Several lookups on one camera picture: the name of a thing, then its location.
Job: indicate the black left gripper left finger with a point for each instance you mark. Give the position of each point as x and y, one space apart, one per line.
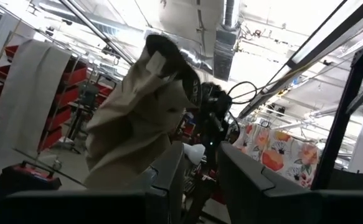
162 205

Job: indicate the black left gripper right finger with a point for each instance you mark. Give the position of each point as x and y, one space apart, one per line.
246 193

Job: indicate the beige garment with black collar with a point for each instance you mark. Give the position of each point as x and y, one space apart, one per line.
131 124

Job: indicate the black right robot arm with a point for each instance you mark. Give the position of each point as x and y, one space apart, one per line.
212 137

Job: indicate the floral orange patterned cloth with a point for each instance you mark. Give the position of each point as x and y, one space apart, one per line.
277 155

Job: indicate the white round device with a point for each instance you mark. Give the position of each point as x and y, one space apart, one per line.
195 154

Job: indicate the black equipment cart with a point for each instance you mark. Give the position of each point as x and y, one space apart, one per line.
349 180

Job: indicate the grey equipment stand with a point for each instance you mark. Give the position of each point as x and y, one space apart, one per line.
87 96

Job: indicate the long ceiling light fixture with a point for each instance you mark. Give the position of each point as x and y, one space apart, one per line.
324 31

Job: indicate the red and black toolbox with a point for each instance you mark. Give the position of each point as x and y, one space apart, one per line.
22 183

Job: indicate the metal ceiling pipe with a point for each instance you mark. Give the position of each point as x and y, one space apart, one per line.
91 26

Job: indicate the beige hanging cloth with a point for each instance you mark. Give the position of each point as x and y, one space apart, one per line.
28 93

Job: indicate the silver ventilation duct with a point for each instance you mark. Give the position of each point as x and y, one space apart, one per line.
226 53

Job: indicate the black frame post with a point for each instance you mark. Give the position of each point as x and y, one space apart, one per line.
340 124

